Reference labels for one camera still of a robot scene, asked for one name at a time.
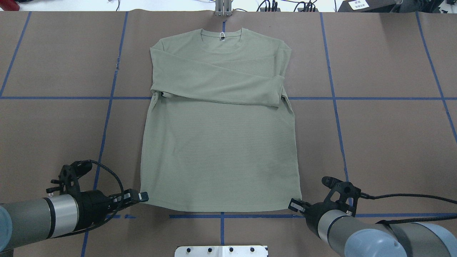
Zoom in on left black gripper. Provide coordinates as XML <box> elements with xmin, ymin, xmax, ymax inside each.
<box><xmin>47</xmin><ymin>161</ymin><xmax>149</xmax><ymax>232</ymax></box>

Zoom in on red cylindrical bottle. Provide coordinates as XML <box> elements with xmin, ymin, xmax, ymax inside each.
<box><xmin>0</xmin><ymin>0</ymin><xmax>20</xmax><ymax>11</ymax></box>

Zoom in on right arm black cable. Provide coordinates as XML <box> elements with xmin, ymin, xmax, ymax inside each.
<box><xmin>360</xmin><ymin>193</ymin><xmax>457</xmax><ymax>205</ymax></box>

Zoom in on white camera mast pedestal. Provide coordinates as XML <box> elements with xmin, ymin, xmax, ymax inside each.
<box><xmin>174</xmin><ymin>245</ymin><xmax>269</xmax><ymax>257</ymax></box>

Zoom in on black box with label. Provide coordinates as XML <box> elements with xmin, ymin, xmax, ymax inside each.
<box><xmin>337</xmin><ymin>0</ymin><xmax>400</xmax><ymax>13</ymax></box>

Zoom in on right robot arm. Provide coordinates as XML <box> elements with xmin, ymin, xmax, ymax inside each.
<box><xmin>289</xmin><ymin>177</ymin><xmax>457</xmax><ymax>257</ymax></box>

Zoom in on green long sleeve shirt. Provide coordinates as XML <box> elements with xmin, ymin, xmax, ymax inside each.
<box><xmin>140</xmin><ymin>28</ymin><xmax>302</xmax><ymax>212</ymax></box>

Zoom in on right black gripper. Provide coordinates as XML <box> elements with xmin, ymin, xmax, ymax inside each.
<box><xmin>288</xmin><ymin>177</ymin><xmax>361</xmax><ymax>223</ymax></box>

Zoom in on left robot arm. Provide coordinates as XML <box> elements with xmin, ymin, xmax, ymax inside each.
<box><xmin>1</xmin><ymin>160</ymin><xmax>149</xmax><ymax>257</ymax></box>

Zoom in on aluminium frame post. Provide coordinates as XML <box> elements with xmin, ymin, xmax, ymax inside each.
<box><xmin>214</xmin><ymin>0</ymin><xmax>233</xmax><ymax>16</ymax></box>

